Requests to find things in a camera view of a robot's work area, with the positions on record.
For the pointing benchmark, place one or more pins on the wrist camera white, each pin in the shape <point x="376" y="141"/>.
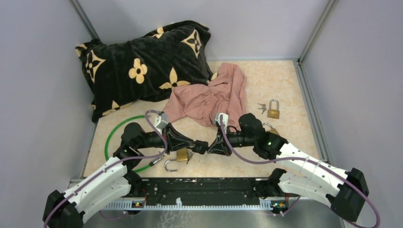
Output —
<point x="221" y="119"/>
<point x="161" y="121"/>

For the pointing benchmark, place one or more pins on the pink drawstring shorts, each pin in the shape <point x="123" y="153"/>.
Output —
<point x="225" y="94"/>

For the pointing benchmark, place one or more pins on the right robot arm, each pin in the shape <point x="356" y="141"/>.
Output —
<point x="344" y="192"/>

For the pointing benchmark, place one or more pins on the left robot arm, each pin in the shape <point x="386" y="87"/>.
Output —
<point x="115" y="178"/>

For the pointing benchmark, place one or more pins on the green cable lock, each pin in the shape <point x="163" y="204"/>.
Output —
<point x="125" y="141"/>

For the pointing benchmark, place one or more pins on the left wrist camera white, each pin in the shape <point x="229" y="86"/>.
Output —
<point x="161" y="121"/>

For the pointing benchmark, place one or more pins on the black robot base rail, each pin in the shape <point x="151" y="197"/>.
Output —
<point x="205" y="191"/>

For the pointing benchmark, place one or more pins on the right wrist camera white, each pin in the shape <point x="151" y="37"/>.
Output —
<point x="221" y="119"/>

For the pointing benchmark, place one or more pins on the brass padlock with shackle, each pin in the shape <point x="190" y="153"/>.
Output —
<point x="182" y="155"/>

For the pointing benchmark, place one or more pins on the black floral pillow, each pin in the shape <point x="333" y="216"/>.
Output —
<point x="147" y="68"/>

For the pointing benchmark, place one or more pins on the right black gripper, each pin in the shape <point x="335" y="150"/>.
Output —
<point x="219" y="145"/>

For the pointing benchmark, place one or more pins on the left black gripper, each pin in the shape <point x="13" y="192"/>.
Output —
<point x="175" y="140"/>

